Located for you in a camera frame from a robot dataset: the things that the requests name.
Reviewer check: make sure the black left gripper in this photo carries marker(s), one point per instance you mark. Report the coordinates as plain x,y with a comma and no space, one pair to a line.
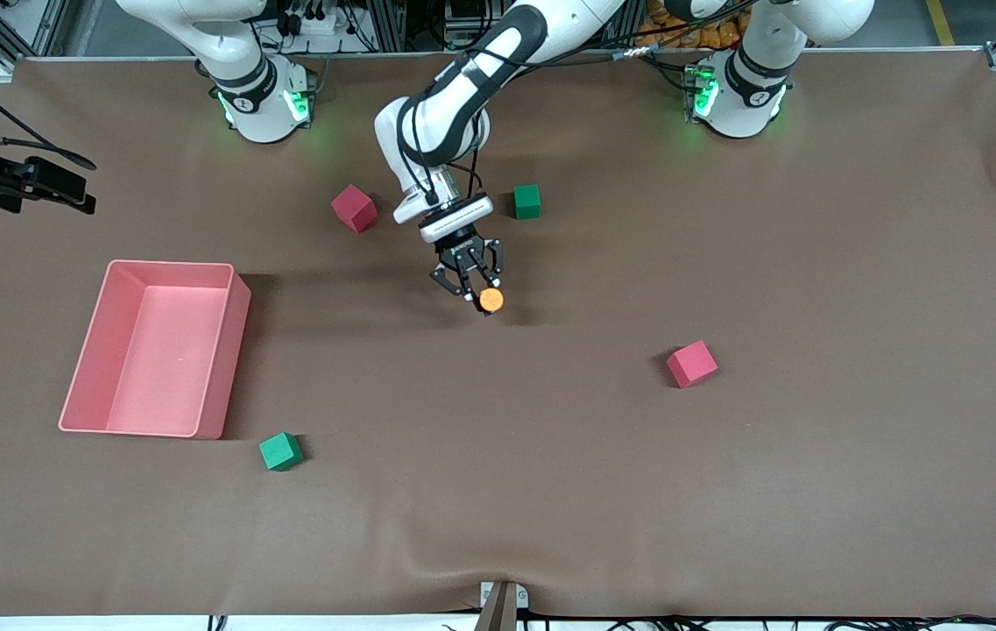
463,253

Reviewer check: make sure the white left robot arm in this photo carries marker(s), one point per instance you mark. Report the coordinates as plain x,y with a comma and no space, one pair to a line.
454,114

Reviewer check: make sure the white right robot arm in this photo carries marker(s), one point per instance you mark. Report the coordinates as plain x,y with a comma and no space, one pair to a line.
257,96

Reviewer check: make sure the green foam cube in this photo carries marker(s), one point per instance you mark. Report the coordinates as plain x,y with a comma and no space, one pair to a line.
280,452
527,202

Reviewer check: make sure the pink foam cube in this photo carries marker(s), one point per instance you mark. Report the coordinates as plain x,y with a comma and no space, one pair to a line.
353,209
691,365

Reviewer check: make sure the pink plastic bin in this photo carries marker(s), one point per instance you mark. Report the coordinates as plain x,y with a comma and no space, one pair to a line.
156,368

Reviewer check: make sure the brown table mat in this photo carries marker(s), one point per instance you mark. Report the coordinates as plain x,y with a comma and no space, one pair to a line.
498,491

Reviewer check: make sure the electronics rack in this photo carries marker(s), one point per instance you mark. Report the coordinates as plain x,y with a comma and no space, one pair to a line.
471,17

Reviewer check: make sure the white power strip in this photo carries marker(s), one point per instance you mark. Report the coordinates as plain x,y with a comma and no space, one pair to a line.
314,22

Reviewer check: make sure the bag of orange items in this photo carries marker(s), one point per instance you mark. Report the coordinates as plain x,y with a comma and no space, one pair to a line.
699,31

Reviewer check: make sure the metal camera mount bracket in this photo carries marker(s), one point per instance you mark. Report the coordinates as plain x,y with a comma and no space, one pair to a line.
499,606

